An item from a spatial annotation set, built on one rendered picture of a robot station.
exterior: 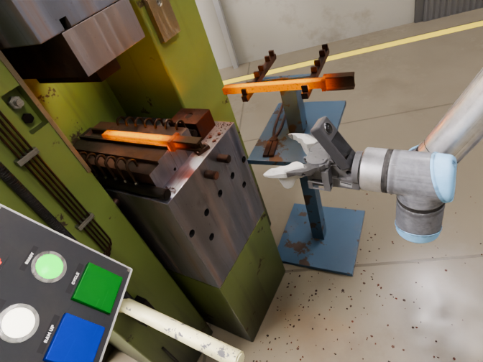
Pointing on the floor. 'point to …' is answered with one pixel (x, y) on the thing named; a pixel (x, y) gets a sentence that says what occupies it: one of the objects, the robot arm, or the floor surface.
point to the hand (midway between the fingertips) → (274, 151)
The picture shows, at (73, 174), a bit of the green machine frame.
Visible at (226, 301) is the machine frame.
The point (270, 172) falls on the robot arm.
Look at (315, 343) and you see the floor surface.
